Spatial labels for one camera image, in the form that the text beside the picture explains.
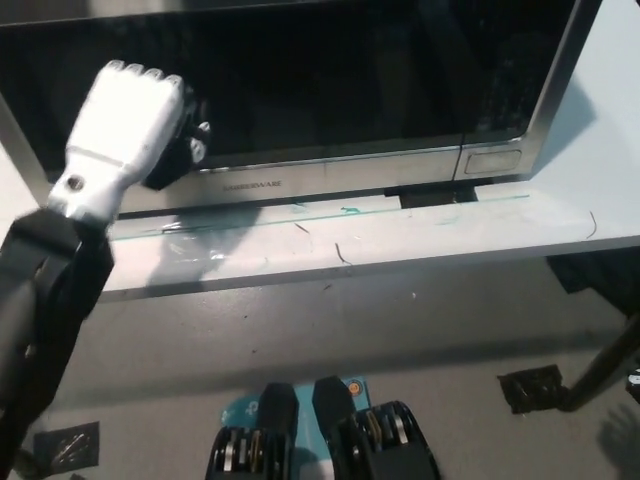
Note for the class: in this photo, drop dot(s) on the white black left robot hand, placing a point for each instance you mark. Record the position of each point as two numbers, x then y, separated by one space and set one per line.
125 130

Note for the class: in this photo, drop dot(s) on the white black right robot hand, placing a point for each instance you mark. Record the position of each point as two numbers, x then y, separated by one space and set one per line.
635 377

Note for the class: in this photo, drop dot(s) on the black desk tape patch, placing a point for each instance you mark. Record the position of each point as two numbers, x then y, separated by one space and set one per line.
435 196

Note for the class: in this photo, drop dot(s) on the stainless steel microwave body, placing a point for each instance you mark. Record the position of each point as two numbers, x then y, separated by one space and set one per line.
505 75

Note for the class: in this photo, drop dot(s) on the black floor tape patch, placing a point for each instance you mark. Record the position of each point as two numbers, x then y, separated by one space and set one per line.
530 390
67 445

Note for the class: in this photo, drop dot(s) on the thin teal tape line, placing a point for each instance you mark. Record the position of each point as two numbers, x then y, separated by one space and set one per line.
400 210

